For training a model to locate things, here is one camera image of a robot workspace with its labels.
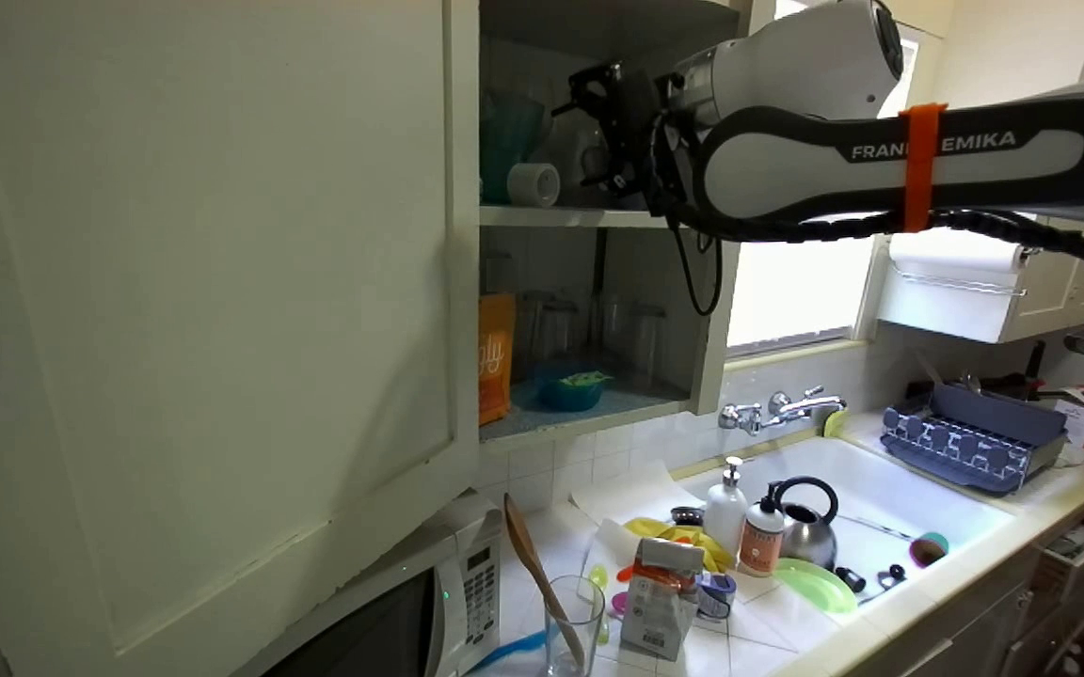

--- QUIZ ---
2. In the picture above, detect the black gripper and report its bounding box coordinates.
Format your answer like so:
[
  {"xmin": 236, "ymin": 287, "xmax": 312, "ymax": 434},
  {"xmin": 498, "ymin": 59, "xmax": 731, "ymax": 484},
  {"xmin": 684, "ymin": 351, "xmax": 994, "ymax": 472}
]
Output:
[{"xmin": 562, "ymin": 57, "xmax": 675, "ymax": 210}]

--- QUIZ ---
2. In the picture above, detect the blue patterned dish rack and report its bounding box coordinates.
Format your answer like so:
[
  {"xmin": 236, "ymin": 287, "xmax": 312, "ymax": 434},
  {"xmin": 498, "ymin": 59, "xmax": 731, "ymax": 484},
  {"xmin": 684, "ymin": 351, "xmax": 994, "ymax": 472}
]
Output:
[{"xmin": 877, "ymin": 379, "xmax": 1071, "ymax": 497}]

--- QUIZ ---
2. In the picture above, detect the wooden spoon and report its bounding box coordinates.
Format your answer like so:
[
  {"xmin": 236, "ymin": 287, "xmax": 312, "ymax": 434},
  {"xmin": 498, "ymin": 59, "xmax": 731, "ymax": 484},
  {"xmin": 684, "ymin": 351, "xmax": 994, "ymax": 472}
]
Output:
[{"xmin": 499, "ymin": 488, "xmax": 590, "ymax": 675}]

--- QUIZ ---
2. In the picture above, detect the green plate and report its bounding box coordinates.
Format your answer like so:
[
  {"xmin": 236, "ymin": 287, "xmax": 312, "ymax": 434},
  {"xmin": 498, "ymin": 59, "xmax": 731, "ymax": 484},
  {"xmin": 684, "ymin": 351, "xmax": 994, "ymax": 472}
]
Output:
[{"xmin": 772, "ymin": 552, "xmax": 864, "ymax": 620}]

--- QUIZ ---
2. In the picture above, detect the white soap dispenser bottle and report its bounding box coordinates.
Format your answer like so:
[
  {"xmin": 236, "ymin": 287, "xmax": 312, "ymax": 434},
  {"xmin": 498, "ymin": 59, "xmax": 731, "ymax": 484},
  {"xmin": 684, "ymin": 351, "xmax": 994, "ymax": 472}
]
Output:
[{"xmin": 700, "ymin": 450, "xmax": 753, "ymax": 556}]

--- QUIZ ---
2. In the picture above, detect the white microwave oven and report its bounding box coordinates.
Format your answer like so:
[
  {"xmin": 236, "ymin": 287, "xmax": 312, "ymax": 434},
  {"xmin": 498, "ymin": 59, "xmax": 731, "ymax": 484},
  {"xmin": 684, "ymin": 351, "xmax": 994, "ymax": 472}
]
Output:
[{"xmin": 235, "ymin": 488, "xmax": 507, "ymax": 677}]

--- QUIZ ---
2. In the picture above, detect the clear glass pitcher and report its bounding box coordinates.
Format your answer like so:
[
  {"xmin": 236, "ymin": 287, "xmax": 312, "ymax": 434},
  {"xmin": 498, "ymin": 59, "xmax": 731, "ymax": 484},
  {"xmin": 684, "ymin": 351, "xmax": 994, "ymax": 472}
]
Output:
[{"xmin": 553, "ymin": 108, "xmax": 608, "ymax": 210}]

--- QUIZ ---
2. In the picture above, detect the orange strap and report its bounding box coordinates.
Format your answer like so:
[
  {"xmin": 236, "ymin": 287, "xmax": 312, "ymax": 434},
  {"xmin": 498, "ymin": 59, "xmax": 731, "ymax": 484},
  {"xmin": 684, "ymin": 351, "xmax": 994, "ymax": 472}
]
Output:
[{"xmin": 901, "ymin": 98, "xmax": 951, "ymax": 236}]

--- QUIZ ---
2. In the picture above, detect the orange canister with white lid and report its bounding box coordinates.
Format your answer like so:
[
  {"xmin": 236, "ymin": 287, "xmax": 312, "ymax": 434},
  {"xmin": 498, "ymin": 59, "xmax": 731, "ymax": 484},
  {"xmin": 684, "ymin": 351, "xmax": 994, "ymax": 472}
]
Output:
[{"xmin": 736, "ymin": 506, "xmax": 790, "ymax": 585}]

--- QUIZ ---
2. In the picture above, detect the white window blind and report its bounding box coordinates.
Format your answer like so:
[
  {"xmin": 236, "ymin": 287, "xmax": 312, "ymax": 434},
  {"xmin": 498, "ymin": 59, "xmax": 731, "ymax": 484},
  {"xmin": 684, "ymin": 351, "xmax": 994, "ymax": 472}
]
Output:
[{"xmin": 721, "ymin": 0, "xmax": 921, "ymax": 363}]

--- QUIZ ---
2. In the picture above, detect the red and teal cup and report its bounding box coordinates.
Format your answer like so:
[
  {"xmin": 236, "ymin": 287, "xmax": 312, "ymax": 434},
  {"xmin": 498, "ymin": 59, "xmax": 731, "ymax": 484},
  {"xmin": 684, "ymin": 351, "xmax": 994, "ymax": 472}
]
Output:
[{"xmin": 907, "ymin": 526, "xmax": 955, "ymax": 572}]

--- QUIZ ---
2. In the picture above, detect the clear glass with utensils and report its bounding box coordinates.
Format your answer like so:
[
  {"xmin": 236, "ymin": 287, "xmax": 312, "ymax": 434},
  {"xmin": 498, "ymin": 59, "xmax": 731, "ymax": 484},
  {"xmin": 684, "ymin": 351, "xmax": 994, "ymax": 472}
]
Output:
[{"xmin": 542, "ymin": 576, "xmax": 608, "ymax": 677}]

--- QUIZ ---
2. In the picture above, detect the blue bowl with green lid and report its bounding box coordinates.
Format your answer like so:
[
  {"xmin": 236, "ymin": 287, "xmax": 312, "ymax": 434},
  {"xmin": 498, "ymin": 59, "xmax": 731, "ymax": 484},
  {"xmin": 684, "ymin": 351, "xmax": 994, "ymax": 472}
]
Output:
[{"xmin": 524, "ymin": 363, "xmax": 619, "ymax": 414}]

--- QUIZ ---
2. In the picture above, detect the chrome sink faucet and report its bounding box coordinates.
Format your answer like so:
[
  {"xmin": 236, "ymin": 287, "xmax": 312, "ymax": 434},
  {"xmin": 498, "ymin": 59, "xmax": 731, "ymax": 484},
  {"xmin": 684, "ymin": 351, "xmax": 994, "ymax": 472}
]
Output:
[{"xmin": 715, "ymin": 384, "xmax": 849, "ymax": 440}]

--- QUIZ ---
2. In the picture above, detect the steel kettle with black handle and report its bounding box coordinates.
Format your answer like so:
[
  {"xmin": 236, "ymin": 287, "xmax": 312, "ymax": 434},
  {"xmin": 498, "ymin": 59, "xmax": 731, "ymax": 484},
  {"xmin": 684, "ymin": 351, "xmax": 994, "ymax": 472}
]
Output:
[{"xmin": 762, "ymin": 476, "xmax": 848, "ymax": 572}]

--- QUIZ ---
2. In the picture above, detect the clear drinking glass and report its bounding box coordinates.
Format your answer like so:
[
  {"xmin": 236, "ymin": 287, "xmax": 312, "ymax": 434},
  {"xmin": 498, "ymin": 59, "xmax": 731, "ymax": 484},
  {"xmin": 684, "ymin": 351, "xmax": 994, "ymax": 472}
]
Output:
[
  {"xmin": 514, "ymin": 292, "xmax": 585, "ymax": 379},
  {"xmin": 620, "ymin": 299, "xmax": 675, "ymax": 393}
]

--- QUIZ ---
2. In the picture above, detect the orange box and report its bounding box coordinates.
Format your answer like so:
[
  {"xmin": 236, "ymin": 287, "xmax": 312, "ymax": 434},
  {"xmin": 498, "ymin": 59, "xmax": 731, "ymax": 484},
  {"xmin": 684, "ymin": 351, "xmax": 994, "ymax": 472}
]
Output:
[{"xmin": 478, "ymin": 290, "xmax": 518, "ymax": 429}]

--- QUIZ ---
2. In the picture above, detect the white cabinet with knobs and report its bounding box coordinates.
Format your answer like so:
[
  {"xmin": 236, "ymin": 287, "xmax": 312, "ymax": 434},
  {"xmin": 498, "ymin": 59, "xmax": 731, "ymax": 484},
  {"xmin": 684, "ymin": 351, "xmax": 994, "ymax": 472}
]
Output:
[{"xmin": 877, "ymin": 0, "xmax": 1084, "ymax": 351}]

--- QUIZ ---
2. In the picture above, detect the white cabinet door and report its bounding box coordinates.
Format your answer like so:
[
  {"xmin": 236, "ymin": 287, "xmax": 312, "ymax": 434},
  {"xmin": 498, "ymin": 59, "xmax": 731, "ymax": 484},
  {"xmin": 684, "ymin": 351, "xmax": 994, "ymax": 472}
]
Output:
[{"xmin": 0, "ymin": 0, "xmax": 484, "ymax": 677}]

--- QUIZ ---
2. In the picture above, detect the yellow cloth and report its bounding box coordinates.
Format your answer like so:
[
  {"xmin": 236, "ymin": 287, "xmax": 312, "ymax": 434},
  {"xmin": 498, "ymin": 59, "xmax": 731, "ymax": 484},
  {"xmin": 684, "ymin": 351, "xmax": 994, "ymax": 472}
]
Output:
[{"xmin": 620, "ymin": 512, "xmax": 736, "ymax": 576}]

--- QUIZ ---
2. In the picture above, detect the white wall cabinet with shelves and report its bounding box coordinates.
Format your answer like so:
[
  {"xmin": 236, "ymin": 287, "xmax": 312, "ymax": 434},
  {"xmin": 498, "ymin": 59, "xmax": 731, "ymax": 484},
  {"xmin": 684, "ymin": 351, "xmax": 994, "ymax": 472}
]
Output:
[{"xmin": 444, "ymin": 0, "xmax": 780, "ymax": 467}]

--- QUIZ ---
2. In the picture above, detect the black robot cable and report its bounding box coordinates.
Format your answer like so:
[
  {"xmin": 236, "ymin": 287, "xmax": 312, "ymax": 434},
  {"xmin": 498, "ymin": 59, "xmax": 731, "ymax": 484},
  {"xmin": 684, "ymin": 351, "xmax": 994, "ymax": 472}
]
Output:
[{"xmin": 645, "ymin": 108, "xmax": 1084, "ymax": 319}]

